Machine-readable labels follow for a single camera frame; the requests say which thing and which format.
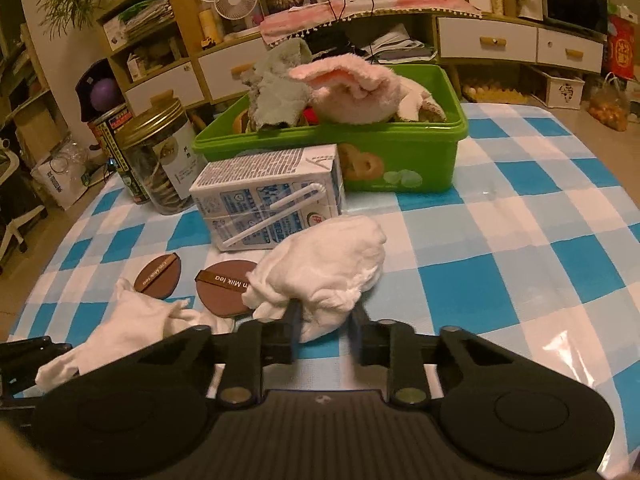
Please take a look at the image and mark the brown round powder puff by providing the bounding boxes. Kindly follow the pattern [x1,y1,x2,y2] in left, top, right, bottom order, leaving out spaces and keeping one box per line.
[134,254,182,301]
[194,259,261,318]

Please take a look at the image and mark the printed tin can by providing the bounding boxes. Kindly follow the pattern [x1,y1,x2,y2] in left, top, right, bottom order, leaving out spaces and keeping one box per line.
[87,102,151,206]

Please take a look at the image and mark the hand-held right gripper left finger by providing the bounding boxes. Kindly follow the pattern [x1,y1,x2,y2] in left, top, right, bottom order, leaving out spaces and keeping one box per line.
[82,302,303,407]

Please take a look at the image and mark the black cap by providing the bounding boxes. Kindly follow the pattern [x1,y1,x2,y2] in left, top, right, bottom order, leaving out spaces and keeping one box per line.
[75,59,126,122]

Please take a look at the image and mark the white plastic bag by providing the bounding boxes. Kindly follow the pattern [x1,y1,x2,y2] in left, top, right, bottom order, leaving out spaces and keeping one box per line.
[31,150,103,211]

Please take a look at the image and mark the blue white checkered blanket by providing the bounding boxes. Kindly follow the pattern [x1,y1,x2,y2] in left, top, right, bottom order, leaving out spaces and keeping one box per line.
[7,102,640,411]

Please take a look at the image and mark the white printed box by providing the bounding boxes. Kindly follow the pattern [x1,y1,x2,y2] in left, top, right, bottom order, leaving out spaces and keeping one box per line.
[532,66,586,109]

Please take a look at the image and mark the stack of papers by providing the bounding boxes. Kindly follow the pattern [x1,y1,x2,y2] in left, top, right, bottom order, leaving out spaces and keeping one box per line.
[102,0,173,43]

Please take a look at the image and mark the clear jar with gold lid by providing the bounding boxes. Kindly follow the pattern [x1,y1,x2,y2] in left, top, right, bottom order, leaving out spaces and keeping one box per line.
[118,96,208,216]

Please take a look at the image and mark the purple ball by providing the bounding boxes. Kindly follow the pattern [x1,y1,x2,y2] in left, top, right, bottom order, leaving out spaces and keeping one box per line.
[92,78,120,110]

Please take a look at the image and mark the pink fringed cloth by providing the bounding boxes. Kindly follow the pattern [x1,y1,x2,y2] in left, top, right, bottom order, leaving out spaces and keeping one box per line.
[260,0,483,43]

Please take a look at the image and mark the black microwave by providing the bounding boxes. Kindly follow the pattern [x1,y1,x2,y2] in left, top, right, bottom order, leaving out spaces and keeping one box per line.
[540,0,610,36]

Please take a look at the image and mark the white drink carton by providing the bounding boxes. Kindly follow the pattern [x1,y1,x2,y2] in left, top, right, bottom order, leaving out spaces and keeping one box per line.
[189,144,346,252]

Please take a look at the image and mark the black box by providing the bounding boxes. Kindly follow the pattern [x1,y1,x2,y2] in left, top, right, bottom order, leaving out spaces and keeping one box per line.
[305,27,351,53]

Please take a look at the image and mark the stack of folded clothes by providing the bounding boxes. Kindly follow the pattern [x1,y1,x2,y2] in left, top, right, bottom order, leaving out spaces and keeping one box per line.
[370,32,436,63]

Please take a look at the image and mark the small white cabinet drawer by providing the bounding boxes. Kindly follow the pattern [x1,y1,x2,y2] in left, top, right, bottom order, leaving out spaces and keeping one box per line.
[124,62,208,111]

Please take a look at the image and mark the grey-green plush toy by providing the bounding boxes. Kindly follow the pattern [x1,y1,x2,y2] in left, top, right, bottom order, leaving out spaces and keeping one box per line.
[240,40,313,128]

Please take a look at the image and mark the pink plush rabbit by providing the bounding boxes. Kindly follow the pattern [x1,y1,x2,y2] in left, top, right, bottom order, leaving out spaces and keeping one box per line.
[287,55,446,125]

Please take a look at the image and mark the wooden shelf cabinet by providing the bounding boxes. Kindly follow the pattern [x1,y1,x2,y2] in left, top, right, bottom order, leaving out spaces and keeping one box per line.
[97,0,441,121]

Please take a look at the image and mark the wide white sideboard drawer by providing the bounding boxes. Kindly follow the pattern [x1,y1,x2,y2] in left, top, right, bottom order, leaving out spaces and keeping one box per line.
[436,16,538,63]

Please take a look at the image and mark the white office chair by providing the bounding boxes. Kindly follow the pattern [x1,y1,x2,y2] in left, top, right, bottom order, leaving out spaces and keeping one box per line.
[0,137,48,271]

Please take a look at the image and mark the wide white cabinet drawer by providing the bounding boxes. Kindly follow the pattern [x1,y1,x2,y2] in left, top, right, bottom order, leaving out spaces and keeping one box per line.
[197,40,281,101]

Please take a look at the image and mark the low wooden sideboard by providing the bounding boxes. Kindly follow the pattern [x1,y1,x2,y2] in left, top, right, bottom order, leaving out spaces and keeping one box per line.
[430,10,608,81]

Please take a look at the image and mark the small white sideboard drawer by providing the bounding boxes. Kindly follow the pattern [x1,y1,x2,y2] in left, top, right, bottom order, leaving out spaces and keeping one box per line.
[537,27,604,73]

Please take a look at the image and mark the red gift bag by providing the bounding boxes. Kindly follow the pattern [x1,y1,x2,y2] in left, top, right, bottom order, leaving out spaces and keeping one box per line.
[601,15,640,81]

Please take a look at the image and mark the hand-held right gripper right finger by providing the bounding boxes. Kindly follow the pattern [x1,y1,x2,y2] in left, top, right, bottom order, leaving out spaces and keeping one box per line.
[352,306,566,407]

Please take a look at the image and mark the yellow container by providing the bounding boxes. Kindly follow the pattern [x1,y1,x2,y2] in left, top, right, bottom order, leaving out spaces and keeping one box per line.
[199,7,223,46]

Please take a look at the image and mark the white sock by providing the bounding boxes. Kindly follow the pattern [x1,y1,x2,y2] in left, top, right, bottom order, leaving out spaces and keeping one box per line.
[36,277,236,393]
[242,214,388,343]

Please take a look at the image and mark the bag of oranges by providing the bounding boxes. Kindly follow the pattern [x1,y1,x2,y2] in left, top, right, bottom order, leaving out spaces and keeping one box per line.
[587,72,631,132]

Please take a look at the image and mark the green plastic bin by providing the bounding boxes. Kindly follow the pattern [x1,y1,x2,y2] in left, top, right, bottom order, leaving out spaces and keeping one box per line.
[192,64,469,193]

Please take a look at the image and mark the egg tray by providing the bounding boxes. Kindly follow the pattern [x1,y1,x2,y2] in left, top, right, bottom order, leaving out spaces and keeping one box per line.
[462,77,536,103]

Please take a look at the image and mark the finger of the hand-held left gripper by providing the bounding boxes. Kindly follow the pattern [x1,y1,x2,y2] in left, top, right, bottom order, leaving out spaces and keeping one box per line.
[0,337,73,377]

